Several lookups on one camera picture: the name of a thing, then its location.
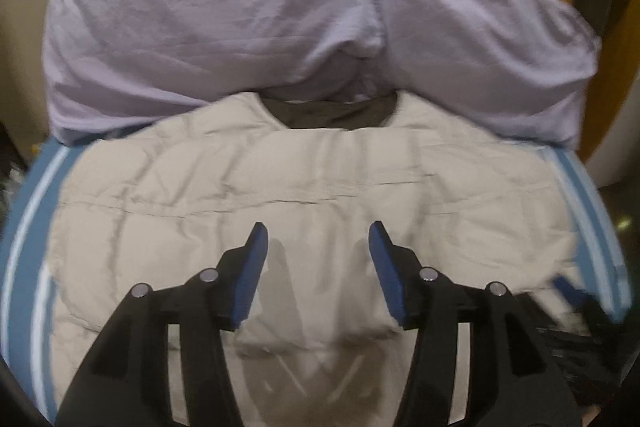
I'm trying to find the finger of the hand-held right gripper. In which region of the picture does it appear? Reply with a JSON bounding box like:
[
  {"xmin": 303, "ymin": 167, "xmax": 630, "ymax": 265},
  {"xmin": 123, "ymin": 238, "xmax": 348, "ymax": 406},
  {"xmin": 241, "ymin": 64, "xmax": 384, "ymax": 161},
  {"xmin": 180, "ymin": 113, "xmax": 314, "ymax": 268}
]
[{"xmin": 551, "ymin": 274, "xmax": 593, "ymax": 310}]

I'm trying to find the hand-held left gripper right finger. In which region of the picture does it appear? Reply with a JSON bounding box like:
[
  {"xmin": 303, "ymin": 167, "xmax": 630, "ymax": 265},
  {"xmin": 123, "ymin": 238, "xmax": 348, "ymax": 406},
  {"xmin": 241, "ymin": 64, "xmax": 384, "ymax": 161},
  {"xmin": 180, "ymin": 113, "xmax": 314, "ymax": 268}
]
[{"xmin": 368, "ymin": 221, "xmax": 583, "ymax": 427}]

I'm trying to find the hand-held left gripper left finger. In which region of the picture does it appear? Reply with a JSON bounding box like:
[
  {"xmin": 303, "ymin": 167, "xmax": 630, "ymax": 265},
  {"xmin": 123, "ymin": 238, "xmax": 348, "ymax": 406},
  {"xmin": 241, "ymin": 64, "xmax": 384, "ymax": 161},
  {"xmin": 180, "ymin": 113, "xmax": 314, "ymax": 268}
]
[{"xmin": 54, "ymin": 222, "xmax": 269, "ymax": 427}]

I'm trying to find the beige padded jacket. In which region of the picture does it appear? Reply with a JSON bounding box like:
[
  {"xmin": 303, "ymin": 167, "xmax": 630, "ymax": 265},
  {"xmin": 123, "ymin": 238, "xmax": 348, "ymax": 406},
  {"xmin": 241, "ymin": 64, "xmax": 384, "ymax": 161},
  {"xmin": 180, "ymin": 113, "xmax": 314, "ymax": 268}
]
[{"xmin": 50, "ymin": 91, "xmax": 583, "ymax": 427}]

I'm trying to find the blue white striped bed sheet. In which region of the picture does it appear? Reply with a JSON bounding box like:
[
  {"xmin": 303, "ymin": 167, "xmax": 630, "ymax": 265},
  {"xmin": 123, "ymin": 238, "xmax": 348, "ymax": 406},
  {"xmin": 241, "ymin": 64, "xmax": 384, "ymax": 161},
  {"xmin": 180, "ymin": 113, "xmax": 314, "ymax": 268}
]
[{"xmin": 0, "ymin": 127, "xmax": 632, "ymax": 427}]

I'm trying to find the bedside clutter pile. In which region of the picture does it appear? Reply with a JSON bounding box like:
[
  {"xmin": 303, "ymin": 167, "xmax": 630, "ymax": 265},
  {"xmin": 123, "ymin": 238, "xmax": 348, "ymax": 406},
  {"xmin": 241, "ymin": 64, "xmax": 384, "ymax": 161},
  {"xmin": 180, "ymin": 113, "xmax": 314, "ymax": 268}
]
[{"xmin": 0, "ymin": 142, "xmax": 43, "ymax": 212}]

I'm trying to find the large lavender pillow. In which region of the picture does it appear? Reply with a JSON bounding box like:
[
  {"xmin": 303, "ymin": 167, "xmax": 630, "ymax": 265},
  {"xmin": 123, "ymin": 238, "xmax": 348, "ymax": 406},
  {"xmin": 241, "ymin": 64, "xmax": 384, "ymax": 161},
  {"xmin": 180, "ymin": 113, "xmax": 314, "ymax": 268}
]
[{"xmin": 44, "ymin": 0, "xmax": 386, "ymax": 145}]

